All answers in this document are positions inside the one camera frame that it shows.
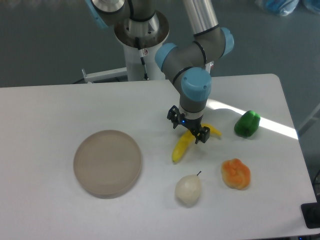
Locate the orange knotted bread roll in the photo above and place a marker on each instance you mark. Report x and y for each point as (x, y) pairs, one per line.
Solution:
(235, 174)

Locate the white pedestal base bar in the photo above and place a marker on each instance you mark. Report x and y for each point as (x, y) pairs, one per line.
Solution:
(103, 76)

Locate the green bell pepper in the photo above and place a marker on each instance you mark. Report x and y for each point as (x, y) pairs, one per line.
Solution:
(247, 124)

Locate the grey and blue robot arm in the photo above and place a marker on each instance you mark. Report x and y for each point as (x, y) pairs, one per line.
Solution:
(183, 67)

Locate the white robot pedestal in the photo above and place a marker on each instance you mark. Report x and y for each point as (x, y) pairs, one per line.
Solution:
(141, 41)

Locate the white pedestal support leg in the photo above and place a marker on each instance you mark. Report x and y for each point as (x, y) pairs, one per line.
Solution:
(209, 67)

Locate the blue plastic bag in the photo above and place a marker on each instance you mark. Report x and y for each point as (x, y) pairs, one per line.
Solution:
(277, 7)
(312, 5)

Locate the black device at table edge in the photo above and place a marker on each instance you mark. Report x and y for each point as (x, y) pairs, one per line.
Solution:
(311, 214)

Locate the yellow banana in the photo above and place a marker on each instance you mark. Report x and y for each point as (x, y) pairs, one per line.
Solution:
(185, 141)

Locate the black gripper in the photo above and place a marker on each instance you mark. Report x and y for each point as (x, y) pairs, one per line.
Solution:
(191, 121)

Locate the white pear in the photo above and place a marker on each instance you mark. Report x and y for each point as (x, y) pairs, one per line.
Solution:
(188, 190)

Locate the beige round plate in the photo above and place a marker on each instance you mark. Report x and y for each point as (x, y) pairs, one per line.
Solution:
(107, 163)

